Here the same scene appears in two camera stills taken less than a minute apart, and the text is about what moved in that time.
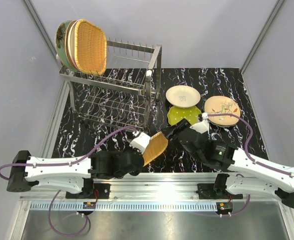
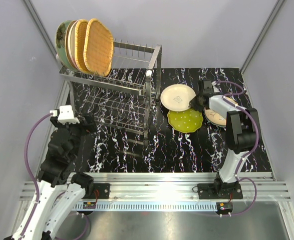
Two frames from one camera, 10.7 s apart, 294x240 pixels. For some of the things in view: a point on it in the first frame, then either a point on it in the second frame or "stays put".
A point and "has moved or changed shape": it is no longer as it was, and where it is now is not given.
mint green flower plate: x=60 y=43 stays put
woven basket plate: x=157 y=146 to x=98 y=48
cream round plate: x=182 y=96 has moved or changed shape
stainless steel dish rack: x=125 y=94 stays put
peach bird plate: x=66 y=44 stays put
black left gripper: x=123 y=152 to x=87 y=128
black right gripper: x=184 y=124 to x=193 y=104
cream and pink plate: x=71 y=46 stays put
